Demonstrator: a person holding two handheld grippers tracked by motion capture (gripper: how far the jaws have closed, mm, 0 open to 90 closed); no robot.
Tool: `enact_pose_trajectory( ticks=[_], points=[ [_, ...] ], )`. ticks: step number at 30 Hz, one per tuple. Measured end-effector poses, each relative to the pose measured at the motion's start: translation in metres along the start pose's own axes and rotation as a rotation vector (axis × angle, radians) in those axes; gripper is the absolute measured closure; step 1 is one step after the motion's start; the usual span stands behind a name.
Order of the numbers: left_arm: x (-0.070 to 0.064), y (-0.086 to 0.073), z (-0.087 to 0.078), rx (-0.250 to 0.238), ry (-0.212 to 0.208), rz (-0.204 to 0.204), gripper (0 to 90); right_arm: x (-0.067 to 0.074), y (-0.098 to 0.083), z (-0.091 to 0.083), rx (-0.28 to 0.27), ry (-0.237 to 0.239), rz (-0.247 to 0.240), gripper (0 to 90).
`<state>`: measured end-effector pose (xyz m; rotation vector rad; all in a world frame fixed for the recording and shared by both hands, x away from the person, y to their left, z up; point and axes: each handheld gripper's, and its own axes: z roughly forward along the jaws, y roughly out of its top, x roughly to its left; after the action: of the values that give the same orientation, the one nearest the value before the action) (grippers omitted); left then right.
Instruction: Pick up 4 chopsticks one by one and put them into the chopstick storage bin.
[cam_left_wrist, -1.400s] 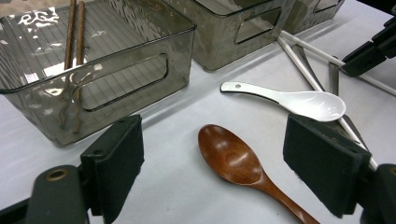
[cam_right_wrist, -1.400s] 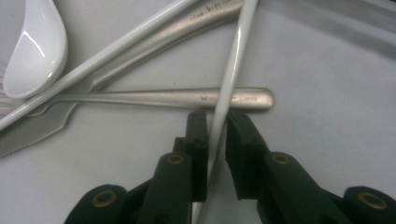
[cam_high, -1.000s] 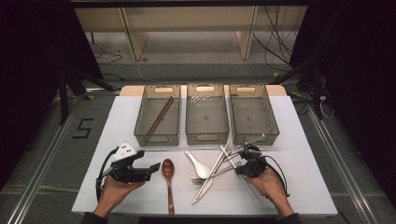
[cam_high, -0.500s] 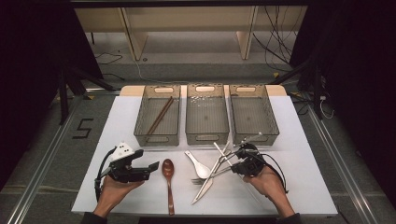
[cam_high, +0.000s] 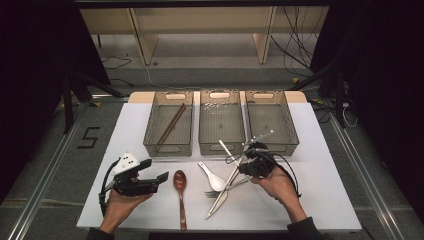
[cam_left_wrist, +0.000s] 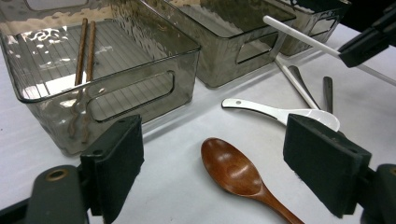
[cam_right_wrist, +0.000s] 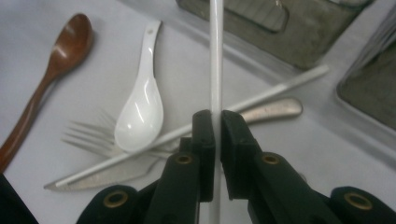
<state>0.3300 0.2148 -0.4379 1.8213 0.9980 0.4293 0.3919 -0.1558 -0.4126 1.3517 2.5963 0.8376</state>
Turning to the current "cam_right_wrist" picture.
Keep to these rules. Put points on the brown wooden spoon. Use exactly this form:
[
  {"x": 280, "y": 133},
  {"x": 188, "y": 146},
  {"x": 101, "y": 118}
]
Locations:
[{"x": 70, "y": 46}]

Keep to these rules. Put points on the metal table knife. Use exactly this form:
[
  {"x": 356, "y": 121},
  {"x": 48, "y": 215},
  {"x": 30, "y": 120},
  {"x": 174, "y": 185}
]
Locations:
[{"x": 274, "y": 110}]

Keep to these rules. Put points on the smoky clear plastic bin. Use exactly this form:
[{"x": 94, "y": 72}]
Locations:
[
  {"x": 311, "y": 37},
  {"x": 373, "y": 93}
]

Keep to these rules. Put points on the white chopstick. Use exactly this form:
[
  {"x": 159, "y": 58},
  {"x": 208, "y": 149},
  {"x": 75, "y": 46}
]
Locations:
[
  {"x": 280, "y": 88},
  {"x": 216, "y": 62}
]

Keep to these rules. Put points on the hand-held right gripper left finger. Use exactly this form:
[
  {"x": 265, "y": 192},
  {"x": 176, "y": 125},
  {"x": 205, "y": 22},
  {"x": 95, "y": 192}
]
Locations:
[{"x": 205, "y": 140}]

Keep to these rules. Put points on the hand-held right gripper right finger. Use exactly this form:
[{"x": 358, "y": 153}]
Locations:
[{"x": 236, "y": 140}]

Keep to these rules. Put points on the white ceramic spoon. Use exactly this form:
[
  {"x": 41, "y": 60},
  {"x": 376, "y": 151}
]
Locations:
[{"x": 140, "y": 118}]

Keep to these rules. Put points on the white table cover sheet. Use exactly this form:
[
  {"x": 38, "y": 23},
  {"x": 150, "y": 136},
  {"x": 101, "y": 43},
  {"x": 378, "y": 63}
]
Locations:
[{"x": 311, "y": 161}]

